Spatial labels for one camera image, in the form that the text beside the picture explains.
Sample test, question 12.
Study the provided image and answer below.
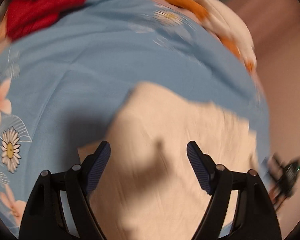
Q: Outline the white quilted jacket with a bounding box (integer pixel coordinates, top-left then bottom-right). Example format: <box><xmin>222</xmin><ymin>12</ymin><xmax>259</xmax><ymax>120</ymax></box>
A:
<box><xmin>90</xmin><ymin>82</ymin><xmax>259</xmax><ymax>239</ymax></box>

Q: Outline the blue floral duvet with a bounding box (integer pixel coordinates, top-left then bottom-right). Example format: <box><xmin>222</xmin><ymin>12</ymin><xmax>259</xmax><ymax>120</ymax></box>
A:
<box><xmin>0</xmin><ymin>0</ymin><xmax>270</xmax><ymax>236</ymax></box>

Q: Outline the white duck plush toy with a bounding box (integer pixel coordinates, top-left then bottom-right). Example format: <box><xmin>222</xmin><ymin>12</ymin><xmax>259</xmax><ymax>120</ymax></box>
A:
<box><xmin>165</xmin><ymin>0</ymin><xmax>257</xmax><ymax>74</ymax></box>

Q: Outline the red folded garment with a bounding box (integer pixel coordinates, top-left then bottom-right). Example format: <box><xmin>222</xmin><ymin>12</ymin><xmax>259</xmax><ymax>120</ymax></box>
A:
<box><xmin>6</xmin><ymin>0</ymin><xmax>85</xmax><ymax>41</ymax></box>

